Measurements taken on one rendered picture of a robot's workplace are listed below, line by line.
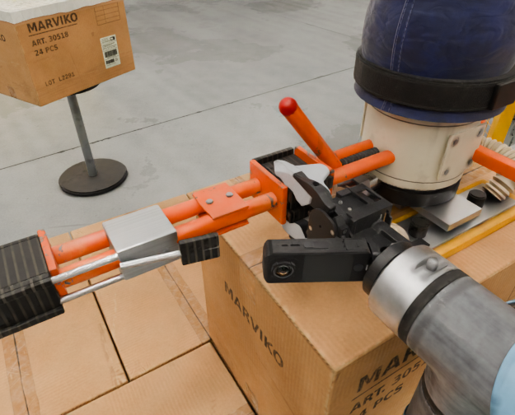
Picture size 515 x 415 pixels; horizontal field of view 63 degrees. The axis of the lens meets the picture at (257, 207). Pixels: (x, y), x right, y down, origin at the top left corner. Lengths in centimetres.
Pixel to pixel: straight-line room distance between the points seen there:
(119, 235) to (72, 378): 62
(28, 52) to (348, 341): 185
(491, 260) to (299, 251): 38
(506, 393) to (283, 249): 22
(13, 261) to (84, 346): 65
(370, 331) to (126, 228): 33
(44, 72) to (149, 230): 174
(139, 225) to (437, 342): 33
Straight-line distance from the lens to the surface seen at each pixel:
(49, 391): 108
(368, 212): 49
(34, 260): 49
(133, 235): 49
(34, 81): 216
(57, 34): 220
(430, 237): 70
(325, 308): 59
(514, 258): 76
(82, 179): 272
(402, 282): 42
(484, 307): 41
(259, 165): 57
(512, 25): 61
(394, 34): 59
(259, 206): 53
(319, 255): 44
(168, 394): 100
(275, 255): 44
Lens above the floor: 140
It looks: 37 degrees down
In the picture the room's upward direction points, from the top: straight up
